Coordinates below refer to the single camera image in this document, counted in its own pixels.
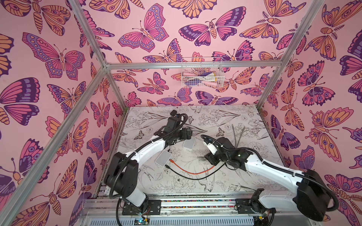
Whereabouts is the black ethernet cable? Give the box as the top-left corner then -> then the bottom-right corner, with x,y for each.
165,163 -> 226,181

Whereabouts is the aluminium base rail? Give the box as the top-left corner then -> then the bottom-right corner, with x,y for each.
77,191 -> 309,226

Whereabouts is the white network switch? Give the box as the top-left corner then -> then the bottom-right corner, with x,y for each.
183,137 -> 196,150
155,150 -> 172,167

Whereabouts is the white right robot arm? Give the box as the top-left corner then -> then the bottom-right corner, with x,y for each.
201,135 -> 339,221

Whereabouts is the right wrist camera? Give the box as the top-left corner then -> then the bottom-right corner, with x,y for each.
201,135 -> 218,155

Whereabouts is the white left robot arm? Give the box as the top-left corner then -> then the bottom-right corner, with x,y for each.
103,110 -> 192,212

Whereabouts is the orange ethernet cable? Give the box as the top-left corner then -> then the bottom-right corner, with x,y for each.
169,159 -> 216,175

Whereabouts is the white wire basket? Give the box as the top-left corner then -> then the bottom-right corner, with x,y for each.
180,56 -> 225,89

